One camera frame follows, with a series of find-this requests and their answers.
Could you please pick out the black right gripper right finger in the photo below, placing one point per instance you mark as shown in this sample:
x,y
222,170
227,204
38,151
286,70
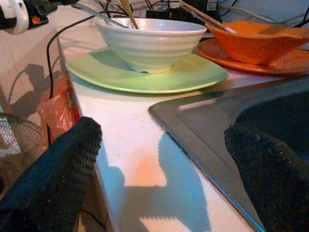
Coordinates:
x,y
272,178

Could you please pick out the white ribbed ceramic bowl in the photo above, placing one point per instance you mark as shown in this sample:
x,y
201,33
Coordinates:
x,y
149,46

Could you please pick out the wooden chopstick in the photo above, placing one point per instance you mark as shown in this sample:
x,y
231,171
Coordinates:
x,y
200,18
207,17

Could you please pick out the orange plate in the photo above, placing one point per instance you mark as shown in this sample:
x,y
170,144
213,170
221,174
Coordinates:
x,y
285,65

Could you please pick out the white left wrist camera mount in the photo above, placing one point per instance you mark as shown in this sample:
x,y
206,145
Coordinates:
x,y
20,17

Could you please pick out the orange bowl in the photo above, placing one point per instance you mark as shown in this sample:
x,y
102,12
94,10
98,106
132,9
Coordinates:
x,y
253,46

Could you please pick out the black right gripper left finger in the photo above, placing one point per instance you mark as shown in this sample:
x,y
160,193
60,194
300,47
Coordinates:
x,y
53,178

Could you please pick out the stainless steel sink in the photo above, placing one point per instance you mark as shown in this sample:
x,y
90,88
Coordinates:
x,y
205,125

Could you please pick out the light green plate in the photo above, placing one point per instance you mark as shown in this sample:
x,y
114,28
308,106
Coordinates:
x,y
188,75

